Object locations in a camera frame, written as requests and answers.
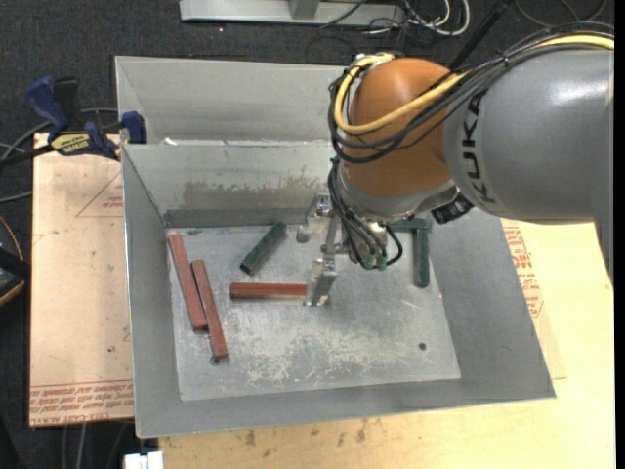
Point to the grey metal bin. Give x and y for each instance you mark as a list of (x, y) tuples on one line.
[(342, 350)]

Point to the dark green flat block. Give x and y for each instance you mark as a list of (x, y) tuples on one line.
[(263, 248), (421, 257), (407, 224)]

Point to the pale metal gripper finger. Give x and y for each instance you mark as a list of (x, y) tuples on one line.
[(322, 281), (322, 208)]

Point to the red-brown flat block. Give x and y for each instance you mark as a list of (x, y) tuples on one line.
[(266, 290), (211, 311), (188, 284)]

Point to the brown cardboard board, red print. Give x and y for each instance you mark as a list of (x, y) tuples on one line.
[(78, 271)]

